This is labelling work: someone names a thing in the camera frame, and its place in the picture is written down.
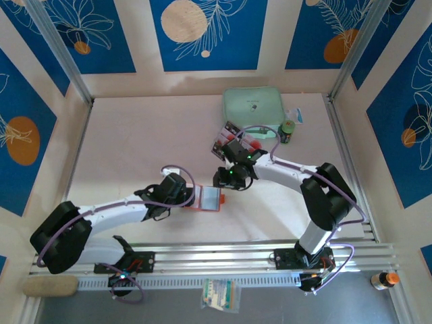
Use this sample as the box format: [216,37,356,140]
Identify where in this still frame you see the orange card holder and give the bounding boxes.
[183,184,227,213]

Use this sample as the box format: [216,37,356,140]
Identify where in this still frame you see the small bottle green lid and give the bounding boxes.
[277,119,296,145]

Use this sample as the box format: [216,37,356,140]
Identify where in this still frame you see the mint green zip pouch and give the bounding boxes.
[221,86,285,140]

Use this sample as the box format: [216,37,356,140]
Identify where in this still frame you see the small white blue packet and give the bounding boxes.
[284,107,305,126]

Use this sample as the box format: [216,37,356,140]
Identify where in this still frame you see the clear bag of packets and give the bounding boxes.
[200,277,242,315]

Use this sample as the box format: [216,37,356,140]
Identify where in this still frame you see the beige foam block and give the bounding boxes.
[22,274,80,298]

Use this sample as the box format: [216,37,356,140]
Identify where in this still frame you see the brown bottle orange cap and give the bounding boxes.
[370,271,401,291]

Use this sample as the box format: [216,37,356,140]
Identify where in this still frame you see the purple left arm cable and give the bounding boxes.
[36,164,196,304]

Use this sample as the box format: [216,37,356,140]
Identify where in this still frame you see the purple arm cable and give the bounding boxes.
[236,125,367,295]
[36,164,196,304]

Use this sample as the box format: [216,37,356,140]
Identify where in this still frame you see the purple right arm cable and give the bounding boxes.
[236,125,367,295]

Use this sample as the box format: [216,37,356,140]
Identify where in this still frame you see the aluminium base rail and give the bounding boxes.
[28,239,402,276]

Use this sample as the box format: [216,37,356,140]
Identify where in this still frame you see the slotted grey cable tray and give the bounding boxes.
[76,271,304,292]

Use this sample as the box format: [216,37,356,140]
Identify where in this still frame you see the aluminium side rail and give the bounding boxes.
[322,94,381,244]
[57,99,95,237]

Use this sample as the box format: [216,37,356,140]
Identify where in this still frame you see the aluminium frame post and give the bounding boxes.
[24,0,95,104]
[327,0,396,102]

